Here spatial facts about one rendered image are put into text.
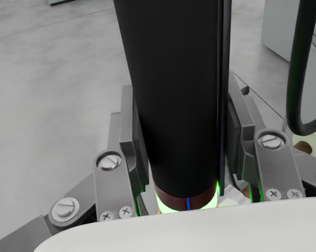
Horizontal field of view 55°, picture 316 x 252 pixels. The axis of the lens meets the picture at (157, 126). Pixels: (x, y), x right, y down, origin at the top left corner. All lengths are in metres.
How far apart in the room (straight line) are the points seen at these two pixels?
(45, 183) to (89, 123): 0.68
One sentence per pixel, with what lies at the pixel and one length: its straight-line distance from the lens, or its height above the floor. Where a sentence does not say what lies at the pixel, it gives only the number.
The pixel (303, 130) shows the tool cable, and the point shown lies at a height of 1.57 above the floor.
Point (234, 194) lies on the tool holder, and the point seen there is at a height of 1.54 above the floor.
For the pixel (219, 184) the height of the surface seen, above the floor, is 1.61.
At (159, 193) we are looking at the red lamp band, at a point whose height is 1.61.
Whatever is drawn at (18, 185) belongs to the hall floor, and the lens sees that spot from 2.57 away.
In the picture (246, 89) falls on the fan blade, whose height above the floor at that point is 1.43.
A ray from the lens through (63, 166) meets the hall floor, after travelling 2.52.
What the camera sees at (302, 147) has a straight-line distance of 0.28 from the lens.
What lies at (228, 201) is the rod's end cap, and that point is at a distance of 0.24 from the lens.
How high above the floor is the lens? 1.74
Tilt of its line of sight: 42 degrees down
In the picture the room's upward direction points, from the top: 10 degrees counter-clockwise
